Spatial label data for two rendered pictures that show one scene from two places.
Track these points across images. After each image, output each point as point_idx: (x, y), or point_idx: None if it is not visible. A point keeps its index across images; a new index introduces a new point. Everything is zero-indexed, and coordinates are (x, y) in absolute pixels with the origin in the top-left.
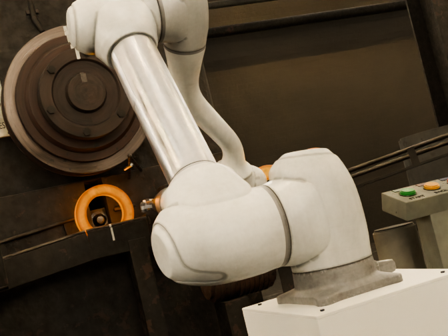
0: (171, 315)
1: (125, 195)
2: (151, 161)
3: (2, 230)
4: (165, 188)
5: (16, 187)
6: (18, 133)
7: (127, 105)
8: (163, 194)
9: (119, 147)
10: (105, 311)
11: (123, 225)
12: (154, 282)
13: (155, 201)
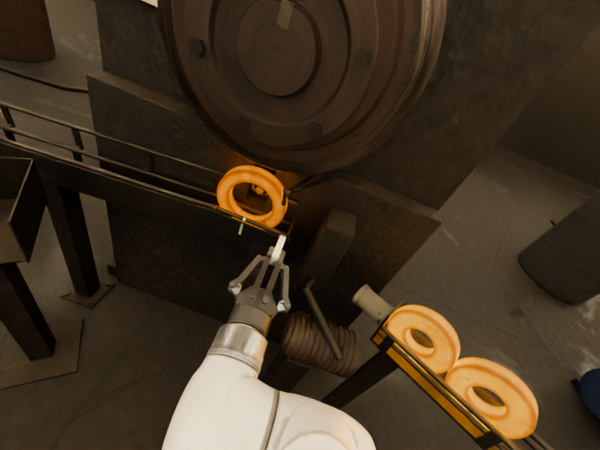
0: (275, 284)
1: (280, 202)
2: (355, 168)
3: (153, 138)
4: (240, 330)
5: None
6: (169, 43)
7: (335, 122)
8: (197, 376)
9: (298, 159)
10: (224, 252)
11: (256, 229)
12: None
13: (220, 329)
